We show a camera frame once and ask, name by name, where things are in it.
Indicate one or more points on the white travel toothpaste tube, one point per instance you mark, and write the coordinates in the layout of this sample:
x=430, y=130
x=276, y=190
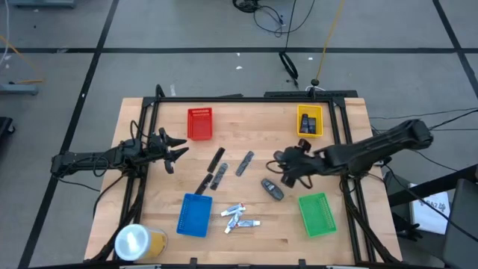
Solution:
x=232, y=224
x=249, y=223

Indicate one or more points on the black plastic comb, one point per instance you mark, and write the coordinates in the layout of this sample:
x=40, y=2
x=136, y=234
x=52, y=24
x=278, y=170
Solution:
x=216, y=160
x=204, y=184

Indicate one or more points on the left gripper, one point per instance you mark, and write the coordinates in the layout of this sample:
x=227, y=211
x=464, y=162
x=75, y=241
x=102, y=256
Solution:
x=167, y=166

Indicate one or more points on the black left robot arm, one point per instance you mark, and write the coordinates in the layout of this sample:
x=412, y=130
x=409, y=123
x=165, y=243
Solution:
x=86, y=158

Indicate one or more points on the yellow canister white lid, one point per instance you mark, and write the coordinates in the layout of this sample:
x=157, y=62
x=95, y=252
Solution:
x=132, y=242

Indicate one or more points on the black power strip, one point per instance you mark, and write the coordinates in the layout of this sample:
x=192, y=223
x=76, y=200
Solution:
x=336, y=93

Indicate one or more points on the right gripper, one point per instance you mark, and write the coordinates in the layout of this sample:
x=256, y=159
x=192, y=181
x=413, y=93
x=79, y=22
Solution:
x=308, y=170

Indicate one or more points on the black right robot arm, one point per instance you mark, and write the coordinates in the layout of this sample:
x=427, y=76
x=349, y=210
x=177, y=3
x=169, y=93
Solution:
x=373, y=147

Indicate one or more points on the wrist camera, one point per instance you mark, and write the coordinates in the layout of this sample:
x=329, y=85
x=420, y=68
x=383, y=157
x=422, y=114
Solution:
x=298, y=157
x=156, y=145

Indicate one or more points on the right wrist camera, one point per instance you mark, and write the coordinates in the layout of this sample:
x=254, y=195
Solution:
x=298, y=157

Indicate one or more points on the dark grey oval device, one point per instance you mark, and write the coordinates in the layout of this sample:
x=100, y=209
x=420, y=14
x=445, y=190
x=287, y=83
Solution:
x=272, y=189

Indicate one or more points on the red plastic basket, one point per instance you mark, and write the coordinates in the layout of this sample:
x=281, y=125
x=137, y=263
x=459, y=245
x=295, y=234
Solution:
x=199, y=124

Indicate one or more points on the black metal rig frame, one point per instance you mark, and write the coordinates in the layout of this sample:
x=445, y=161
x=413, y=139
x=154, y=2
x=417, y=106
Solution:
x=242, y=99

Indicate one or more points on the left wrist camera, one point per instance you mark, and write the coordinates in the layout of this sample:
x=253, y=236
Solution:
x=156, y=145

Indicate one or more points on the green plastic basket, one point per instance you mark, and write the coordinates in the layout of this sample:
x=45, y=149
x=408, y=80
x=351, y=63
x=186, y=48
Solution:
x=317, y=214

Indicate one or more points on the dark grey travel bottle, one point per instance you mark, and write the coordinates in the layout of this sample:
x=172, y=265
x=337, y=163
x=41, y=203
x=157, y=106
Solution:
x=312, y=126
x=304, y=123

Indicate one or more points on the dark grey chair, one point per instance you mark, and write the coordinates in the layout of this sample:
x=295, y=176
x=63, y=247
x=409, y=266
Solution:
x=463, y=231

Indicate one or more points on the black table beam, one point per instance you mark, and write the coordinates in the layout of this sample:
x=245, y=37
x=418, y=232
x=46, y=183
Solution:
x=429, y=187

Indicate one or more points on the black ball mount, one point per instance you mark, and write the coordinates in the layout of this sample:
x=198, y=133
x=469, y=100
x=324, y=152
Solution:
x=314, y=82

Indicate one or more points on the white cardboard box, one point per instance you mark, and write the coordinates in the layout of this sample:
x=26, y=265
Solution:
x=429, y=213

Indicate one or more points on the white toothpaste tube red patch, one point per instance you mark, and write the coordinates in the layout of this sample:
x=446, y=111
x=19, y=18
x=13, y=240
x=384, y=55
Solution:
x=233, y=210

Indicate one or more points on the yellow plastic basket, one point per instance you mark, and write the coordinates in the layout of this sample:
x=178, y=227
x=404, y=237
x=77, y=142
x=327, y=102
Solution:
x=300, y=108

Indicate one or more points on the blue plastic basket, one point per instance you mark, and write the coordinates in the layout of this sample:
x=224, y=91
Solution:
x=194, y=215

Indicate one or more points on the grey floor plate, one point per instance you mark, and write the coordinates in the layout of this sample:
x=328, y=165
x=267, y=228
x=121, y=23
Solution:
x=18, y=89

